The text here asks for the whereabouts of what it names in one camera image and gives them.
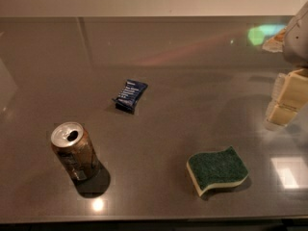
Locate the blue snack packet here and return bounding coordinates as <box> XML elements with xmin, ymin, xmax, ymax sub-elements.
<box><xmin>113</xmin><ymin>79</ymin><xmax>148</xmax><ymax>114</ymax></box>

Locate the green yellow sponge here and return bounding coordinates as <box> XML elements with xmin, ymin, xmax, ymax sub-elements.
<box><xmin>187</xmin><ymin>146</ymin><xmax>248</xmax><ymax>196</ymax></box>

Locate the orange soda can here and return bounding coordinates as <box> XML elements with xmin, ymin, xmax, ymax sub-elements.
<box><xmin>50</xmin><ymin>122</ymin><xmax>99</xmax><ymax>183</ymax></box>

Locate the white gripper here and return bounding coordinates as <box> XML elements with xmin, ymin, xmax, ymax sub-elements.
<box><xmin>266</xmin><ymin>2</ymin><xmax>308</xmax><ymax>126</ymax></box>

